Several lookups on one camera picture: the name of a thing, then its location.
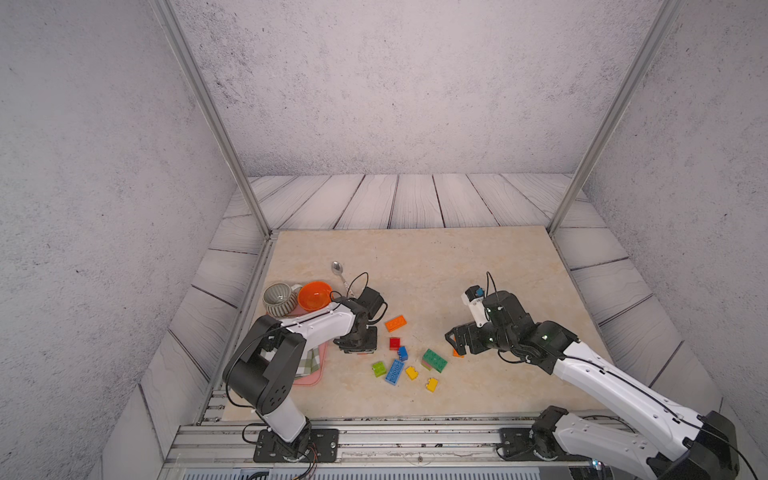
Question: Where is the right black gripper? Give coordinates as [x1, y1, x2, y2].
[443, 319, 517, 354]

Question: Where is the dark green lego brick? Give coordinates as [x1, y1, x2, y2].
[421, 349, 447, 373]

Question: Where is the orange long lego brick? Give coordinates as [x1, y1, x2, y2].
[385, 315, 407, 333]

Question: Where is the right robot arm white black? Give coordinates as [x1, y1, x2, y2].
[445, 285, 742, 479]

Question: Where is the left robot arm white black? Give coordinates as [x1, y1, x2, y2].
[222, 297, 386, 444]

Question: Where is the lime lego brick left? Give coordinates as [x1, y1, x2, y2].
[372, 361, 388, 378]

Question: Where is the long blue lego brick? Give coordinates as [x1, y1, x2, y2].
[385, 359, 405, 386]

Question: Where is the green checkered cloth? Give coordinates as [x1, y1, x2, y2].
[261, 319, 320, 380]

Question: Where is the orange plastic bowl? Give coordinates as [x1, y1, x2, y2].
[298, 281, 333, 312]

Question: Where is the pink tray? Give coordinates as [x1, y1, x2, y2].
[280, 306, 328, 386]

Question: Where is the metal spoon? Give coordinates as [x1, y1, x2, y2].
[331, 261, 350, 290]

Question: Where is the grey ribbed cup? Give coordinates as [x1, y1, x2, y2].
[262, 283, 301, 318]

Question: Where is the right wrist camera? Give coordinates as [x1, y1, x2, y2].
[461, 285, 488, 328]

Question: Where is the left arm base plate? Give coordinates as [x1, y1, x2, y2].
[253, 427, 340, 463]

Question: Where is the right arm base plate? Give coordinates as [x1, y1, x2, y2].
[496, 427, 589, 462]

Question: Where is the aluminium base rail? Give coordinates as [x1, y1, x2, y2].
[159, 391, 625, 479]

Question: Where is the left frame post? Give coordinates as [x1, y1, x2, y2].
[150, 0, 272, 238]

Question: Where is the frame post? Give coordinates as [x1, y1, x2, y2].
[547, 0, 684, 238]
[150, 0, 272, 238]

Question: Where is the right frame post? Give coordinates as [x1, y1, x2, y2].
[547, 0, 684, 238]

